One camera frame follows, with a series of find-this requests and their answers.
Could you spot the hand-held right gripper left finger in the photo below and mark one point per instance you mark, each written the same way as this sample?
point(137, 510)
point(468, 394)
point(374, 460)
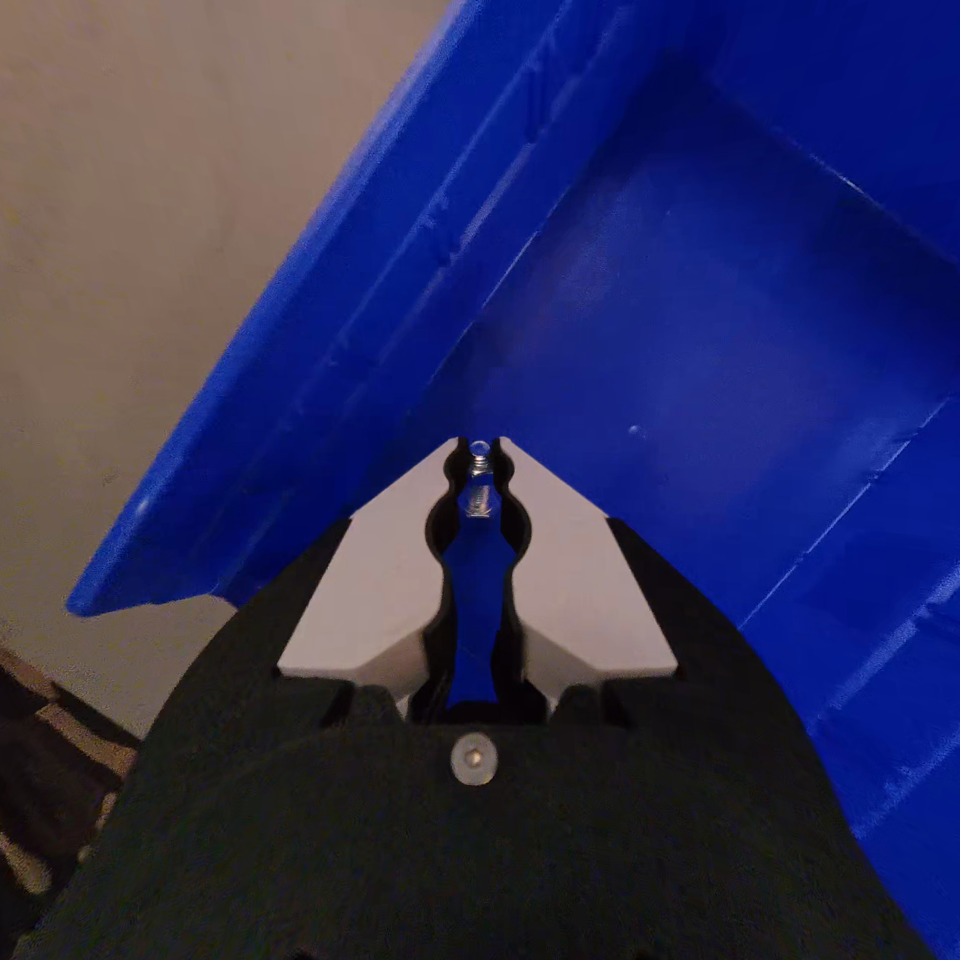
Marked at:
point(360, 592)

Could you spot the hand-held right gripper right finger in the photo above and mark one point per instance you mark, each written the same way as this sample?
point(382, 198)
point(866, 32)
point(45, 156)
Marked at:
point(592, 592)

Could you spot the steel hex bolt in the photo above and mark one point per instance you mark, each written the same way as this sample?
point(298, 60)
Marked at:
point(480, 469)

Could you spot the blue storage bin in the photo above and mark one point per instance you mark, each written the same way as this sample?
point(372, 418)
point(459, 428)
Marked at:
point(675, 300)

